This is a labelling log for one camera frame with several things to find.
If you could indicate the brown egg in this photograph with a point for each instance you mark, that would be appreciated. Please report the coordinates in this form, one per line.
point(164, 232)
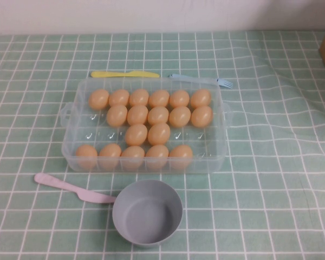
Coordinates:
point(98, 99)
point(117, 115)
point(201, 98)
point(202, 116)
point(110, 156)
point(157, 157)
point(133, 158)
point(119, 97)
point(158, 115)
point(179, 116)
point(139, 97)
point(158, 133)
point(86, 156)
point(159, 98)
point(179, 98)
point(136, 134)
point(137, 114)
point(181, 156)

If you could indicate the transparent plastic egg box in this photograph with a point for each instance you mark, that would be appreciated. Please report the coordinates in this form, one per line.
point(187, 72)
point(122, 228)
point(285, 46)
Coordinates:
point(205, 146)

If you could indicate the blue plastic fork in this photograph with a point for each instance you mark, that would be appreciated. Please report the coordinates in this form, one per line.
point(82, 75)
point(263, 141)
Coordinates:
point(184, 78)

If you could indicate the yellow plastic knife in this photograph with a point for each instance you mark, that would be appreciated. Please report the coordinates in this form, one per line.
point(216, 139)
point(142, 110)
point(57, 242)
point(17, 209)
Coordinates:
point(111, 74)

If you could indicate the blue-grey round bowl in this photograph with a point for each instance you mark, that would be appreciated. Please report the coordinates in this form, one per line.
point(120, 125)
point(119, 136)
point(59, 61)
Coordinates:
point(140, 211)

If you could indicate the pink plastic knife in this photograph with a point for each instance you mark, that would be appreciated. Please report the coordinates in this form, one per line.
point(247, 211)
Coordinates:
point(94, 197)

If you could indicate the green checked tablecloth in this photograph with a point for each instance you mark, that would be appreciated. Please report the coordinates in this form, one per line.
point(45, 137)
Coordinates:
point(260, 189)

